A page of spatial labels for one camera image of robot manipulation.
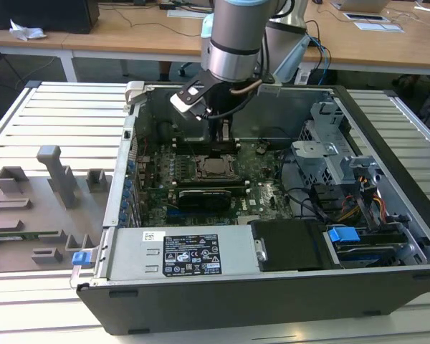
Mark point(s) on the black grey PC case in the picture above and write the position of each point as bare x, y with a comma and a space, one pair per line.
236, 304

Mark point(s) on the green RAM stick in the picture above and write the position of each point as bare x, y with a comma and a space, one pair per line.
28, 235

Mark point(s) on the metal locking lever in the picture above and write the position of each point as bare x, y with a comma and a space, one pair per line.
190, 148

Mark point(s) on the silver CPU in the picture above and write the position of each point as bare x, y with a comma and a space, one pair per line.
216, 167

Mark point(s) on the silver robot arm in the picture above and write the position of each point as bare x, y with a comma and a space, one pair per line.
233, 39

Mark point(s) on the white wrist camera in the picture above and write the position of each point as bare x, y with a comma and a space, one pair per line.
181, 102

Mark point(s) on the small white box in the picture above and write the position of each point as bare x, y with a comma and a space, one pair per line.
302, 77

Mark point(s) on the grey parts rack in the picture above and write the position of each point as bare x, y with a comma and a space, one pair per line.
39, 200

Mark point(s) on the pale blue teach pendant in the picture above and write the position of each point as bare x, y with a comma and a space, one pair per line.
290, 61

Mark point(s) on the hard disk in blue carrier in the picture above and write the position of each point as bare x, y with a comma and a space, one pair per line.
342, 237

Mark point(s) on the grey power supply unit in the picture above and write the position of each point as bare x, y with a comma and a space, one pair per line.
136, 251

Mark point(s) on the silver laptop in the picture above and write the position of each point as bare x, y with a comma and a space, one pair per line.
362, 4

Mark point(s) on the crumpled white paper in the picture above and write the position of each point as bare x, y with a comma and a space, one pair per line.
25, 33

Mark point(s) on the black graphics card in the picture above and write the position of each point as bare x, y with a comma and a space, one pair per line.
204, 202

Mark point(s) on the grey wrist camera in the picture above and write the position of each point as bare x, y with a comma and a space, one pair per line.
270, 89

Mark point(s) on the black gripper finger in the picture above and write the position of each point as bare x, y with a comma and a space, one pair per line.
224, 132

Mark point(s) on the blue plastic latch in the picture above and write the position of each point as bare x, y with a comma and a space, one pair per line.
82, 258

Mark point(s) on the wooden desk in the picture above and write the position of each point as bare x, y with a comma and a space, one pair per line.
129, 39

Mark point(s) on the black computer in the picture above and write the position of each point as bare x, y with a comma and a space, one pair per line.
39, 14

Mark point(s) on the CPU socket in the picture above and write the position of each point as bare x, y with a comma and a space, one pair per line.
202, 178

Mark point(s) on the black plastic shroud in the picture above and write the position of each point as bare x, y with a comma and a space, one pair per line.
294, 247

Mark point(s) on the green motherboard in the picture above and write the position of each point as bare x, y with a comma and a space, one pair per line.
265, 200

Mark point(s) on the grey metal drive cage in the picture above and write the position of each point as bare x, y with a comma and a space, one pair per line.
315, 157

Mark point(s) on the black RAM slot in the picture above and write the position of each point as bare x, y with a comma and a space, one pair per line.
211, 186
211, 183
211, 180
182, 143
211, 189

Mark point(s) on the grey case latch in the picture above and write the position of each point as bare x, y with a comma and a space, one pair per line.
134, 89

